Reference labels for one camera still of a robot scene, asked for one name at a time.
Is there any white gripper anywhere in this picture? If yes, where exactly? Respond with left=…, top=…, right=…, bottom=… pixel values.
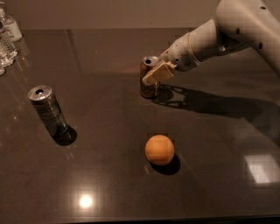
left=142, top=32, right=201, bottom=86

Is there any orange soda can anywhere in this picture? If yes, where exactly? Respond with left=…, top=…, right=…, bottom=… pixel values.
left=139, top=55, right=162, bottom=99

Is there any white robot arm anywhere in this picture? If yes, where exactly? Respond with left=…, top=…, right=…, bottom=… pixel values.
left=142, top=0, right=280, bottom=86

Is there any tall silver can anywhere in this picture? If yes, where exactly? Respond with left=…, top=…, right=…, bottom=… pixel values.
left=28, top=85, right=68, bottom=137

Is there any orange ball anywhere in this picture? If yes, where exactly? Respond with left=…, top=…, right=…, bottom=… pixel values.
left=145, top=135, right=175, bottom=165

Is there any clear ribbed water bottle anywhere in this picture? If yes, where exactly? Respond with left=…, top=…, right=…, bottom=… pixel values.
left=0, top=22, right=18, bottom=67

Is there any clear bottle with white label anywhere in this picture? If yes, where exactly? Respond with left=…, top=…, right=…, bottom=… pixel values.
left=0, top=8, right=23, bottom=42

